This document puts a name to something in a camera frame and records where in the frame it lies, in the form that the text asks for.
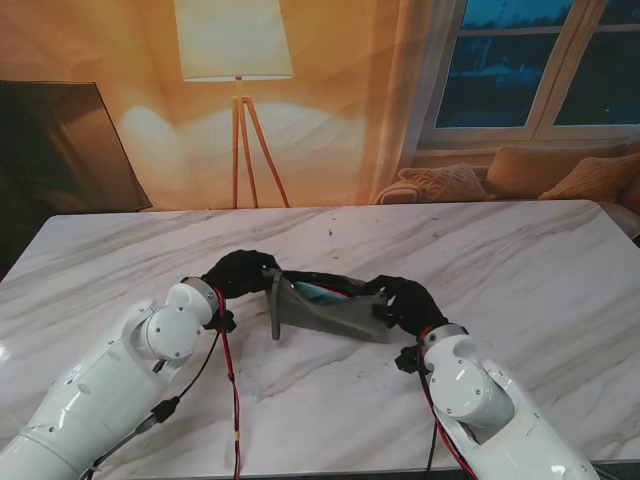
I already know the red black right arm cable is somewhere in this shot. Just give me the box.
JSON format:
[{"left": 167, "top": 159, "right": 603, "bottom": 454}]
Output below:
[{"left": 418, "top": 329, "right": 476, "bottom": 480}]

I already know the knitted cushion beside armrest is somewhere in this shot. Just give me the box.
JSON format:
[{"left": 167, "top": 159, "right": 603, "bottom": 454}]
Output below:
[{"left": 397, "top": 163, "right": 497, "bottom": 203}]

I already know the dark flat screen television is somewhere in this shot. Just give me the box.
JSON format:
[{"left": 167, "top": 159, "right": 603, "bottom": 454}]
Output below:
[{"left": 0, "top": 80, "right": 154, "bottom": 217}]

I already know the cream curtain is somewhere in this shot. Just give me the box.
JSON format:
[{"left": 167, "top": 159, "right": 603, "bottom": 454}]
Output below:
[{"left": 368, "top": 0, "right": 469, "bottom": 204}]

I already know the floor lamp with wooden tripod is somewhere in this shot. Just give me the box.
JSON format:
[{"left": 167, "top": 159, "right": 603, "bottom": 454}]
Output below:
[{"left": 173, "top": 0, "right": 294, "bottom": 209}]

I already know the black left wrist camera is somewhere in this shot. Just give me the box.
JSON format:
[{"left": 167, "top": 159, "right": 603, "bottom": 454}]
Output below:
[{"left": 204, "top": 308, "right": 237, "bottom": 333}]

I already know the red black arm cable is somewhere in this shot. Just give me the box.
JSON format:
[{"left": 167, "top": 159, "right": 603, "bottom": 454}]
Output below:
[
  {"left": 84, "top": 289, "right": 244, "bottom": 480},
  {"left": 418, "top": 329, "right": 476, "bottom": 480}
]

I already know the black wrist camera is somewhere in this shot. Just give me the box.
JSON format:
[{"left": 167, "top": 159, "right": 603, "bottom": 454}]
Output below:
[
  {"left": 204, "top": 308, "right": 237, "bottom": 333},
  {"left": 394, "top": 344, "right": 427, "bottom": 374}
]

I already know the red black left arm cable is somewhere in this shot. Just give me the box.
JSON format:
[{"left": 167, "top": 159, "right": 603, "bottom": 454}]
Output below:
[{"left": 84, "top": 289, "right": 244, "bottom": 480}]

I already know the knitted cushion on sofa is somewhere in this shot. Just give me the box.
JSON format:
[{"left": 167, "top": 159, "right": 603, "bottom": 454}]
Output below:
[{"left": 538, "top": 153, "right": 640, "bottom": 202}]

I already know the beige cushioned armrest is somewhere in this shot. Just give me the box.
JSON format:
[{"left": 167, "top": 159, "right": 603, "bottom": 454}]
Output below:
[{"left": 373, "top": 178, "right": 417, "bottom": 206}]

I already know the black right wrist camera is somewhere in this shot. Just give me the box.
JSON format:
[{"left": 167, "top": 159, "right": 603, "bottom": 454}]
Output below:
[{"left": 394, "top": 344, "right": 427, "bottom": 374}]

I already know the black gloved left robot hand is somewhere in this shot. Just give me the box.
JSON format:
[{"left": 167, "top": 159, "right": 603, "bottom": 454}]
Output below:
[{"left": 201, "top": 249, "right": 282, "bottom": 301}]

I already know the white framed window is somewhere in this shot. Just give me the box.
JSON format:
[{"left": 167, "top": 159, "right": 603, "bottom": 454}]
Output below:
[{"left": 433, "top": 0, "right": 640, "bottom": 145}]

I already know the tan sofa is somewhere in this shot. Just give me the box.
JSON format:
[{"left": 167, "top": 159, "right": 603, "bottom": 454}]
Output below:
[{"left": 485, "top": 142, "right": 640, "bottom": 202}]

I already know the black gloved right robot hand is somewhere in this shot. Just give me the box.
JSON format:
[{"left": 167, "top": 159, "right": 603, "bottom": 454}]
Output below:
[{"left": 362, "top": 274, "right": 447, "bottom": 339}]

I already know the grey felt storage pouch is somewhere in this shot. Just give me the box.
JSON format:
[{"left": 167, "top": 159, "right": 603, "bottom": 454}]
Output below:
[{"left": 260, "top": 267, "right": 392, "bottom": 345}]

